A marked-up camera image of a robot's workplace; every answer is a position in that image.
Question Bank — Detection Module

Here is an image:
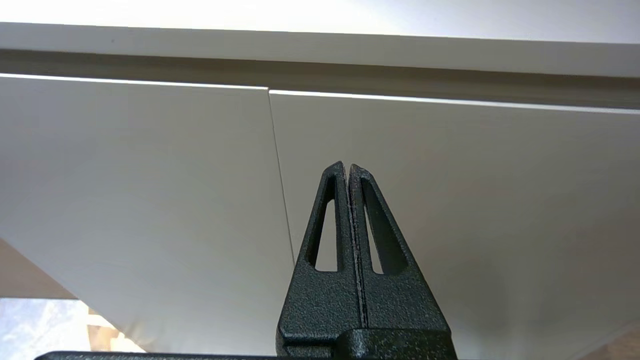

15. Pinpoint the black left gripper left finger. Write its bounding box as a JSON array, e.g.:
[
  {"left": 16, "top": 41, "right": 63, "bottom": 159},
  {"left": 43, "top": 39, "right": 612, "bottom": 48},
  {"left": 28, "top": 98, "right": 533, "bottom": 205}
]
[{"left": 276, "top": 161, "right": 365, "bottom": 358}]

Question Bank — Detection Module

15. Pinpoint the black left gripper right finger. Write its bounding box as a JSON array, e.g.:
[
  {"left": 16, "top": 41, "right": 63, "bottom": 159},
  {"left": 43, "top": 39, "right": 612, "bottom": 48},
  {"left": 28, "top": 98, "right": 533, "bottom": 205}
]
[{"left": 348, "top": 163, "right": 449, "bottom": 331}]

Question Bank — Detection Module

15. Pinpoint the wide white cabinet door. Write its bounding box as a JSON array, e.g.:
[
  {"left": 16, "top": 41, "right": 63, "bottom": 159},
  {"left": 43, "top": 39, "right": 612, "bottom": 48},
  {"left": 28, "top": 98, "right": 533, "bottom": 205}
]
[{"left": 268, "top": 89, "right": 640, "bottom": 360}]

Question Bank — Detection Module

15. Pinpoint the narrow white cabinet door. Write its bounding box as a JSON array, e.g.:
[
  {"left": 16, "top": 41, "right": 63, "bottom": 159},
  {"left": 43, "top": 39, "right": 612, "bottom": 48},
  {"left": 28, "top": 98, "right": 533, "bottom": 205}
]
[{"left": 0, "top": 74, "right": 296, "bottom": 353}]

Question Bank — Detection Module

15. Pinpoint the white cabinet body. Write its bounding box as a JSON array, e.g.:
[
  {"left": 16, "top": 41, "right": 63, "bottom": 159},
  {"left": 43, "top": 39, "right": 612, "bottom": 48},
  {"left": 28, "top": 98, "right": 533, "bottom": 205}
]
[{"left": 0, "top": 22, "right": 640, "bottom": 360}]

